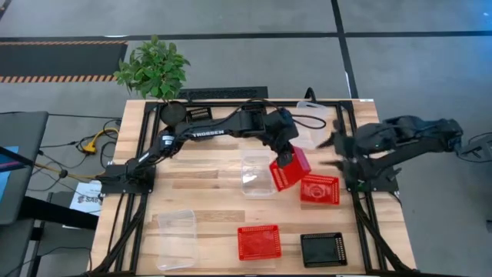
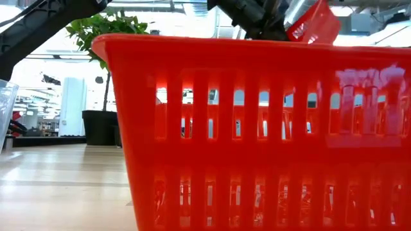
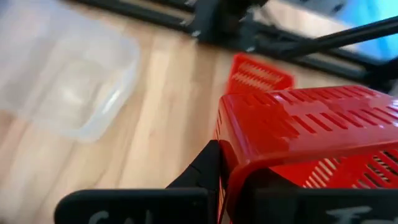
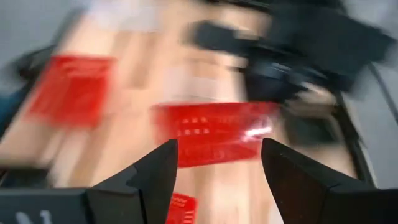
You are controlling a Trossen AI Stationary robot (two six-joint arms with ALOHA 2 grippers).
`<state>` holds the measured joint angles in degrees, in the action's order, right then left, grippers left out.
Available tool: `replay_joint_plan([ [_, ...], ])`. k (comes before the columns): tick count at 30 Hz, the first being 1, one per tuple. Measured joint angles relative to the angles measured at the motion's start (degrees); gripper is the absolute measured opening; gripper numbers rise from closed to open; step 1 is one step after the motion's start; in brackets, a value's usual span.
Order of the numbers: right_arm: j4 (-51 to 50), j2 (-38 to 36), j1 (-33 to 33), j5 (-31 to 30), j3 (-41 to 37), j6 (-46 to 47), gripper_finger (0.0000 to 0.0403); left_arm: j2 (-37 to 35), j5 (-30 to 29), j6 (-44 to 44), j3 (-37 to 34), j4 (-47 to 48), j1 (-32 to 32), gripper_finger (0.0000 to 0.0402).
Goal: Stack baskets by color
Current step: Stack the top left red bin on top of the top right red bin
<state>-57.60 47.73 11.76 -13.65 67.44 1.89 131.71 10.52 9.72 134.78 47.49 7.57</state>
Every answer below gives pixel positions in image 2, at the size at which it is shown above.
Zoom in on white cabinet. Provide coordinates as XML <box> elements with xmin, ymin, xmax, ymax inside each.
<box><xmin>58</xmin><ymin>76</ymin><xmax>87</xmax><ymax>137</ymax></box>

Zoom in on black plant pot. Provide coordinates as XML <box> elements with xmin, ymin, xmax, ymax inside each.
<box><xmin>82</xmin><ymin>110</ymin><xmax>123</xmax><ymax>148</ymax></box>

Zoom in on red slotted plastic basket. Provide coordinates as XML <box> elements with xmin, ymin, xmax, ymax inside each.
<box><xmin>285</xmin><ymin>0</ymin><xmax>342</xmax><ymax>45</ymax></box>
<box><xmin>91</xmin><ymin>33</ymin><xmax>411</xmax><ymax>231</ymax></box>

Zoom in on black table frame rail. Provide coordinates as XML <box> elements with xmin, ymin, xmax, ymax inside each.
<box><xmin>12</xmin><ymin>136</ymin><xmax>87</xmax><ymax>148</ymax></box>

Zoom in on green leafy potted plant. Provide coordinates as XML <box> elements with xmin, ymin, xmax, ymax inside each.
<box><xmin>66</xmin><ymin>8</ymin><xmax>150</xmax><ymax>112</ymax></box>

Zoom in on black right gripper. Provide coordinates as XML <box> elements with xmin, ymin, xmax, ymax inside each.
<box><xmin>207</xmin><ymin>0</ymin><xmax>317</xmax><ymax>42</ymax></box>

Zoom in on clear plastic storage bin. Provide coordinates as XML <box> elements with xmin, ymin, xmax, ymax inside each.
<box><xmin>0</xmin><ymin>79</ymin><xmax>19</xmax><ymax>152</ymax></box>

